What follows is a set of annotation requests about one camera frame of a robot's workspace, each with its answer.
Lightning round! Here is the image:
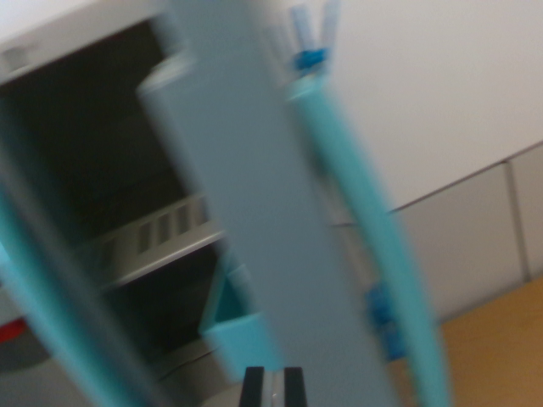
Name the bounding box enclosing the teal handle of dispenser door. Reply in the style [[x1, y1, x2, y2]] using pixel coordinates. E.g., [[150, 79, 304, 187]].
[[0, 181, 158, 407]]

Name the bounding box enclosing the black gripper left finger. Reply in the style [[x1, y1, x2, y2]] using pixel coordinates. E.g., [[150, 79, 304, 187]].
[[239, 366, 267, 407]]

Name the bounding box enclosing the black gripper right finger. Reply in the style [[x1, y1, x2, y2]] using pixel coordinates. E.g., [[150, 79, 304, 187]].
[[283, 366, 309, 407]]

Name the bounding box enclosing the red dispenser lever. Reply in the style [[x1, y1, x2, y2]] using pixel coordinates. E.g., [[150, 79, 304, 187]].
[[0, 320, 29, 343]]

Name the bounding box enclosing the grey slotted fridge shelf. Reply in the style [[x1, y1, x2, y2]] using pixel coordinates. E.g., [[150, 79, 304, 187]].
[[71, 192, 226, 293]]

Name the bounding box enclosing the teal handle of plain door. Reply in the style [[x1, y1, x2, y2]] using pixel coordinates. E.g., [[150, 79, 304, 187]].
[[288, 75, 453, 407]]

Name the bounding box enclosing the teal door bin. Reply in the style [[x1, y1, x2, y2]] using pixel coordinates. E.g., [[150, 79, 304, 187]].
[[199, 254, 282, 379]]

